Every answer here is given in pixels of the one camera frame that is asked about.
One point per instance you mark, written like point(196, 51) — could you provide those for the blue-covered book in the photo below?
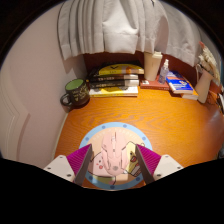
point(180, 85)

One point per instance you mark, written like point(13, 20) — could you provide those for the white curtain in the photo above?
point(116, 23)

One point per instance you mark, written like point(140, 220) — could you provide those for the clear spray bottle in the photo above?
point(163, 73)

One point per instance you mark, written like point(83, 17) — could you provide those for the orange-covered book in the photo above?
point(191, 95)

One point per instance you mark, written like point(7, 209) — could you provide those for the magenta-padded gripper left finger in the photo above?
point(71, 164)

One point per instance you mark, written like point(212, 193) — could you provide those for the white flower bouquet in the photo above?
point(210, 60)

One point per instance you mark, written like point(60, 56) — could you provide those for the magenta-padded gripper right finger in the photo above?
point(156, 165)

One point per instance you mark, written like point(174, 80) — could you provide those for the white lotion bottle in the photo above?
point(152, 66)

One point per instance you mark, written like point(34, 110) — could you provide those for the pink computer mouse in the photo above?
point(111, 153)

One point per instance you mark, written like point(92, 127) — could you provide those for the white ceramic jug vase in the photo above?
point(203, 86)

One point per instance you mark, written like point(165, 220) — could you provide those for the dark mug with green inside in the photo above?
point(77, 93)

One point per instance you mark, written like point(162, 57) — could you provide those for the black book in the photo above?
point(113, 84)
point(113, 78)

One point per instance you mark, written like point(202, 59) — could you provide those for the round cartoon-print mouse pad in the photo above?
point(100, 135)

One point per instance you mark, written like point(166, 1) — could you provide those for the red-brown book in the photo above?
point(153, 85)

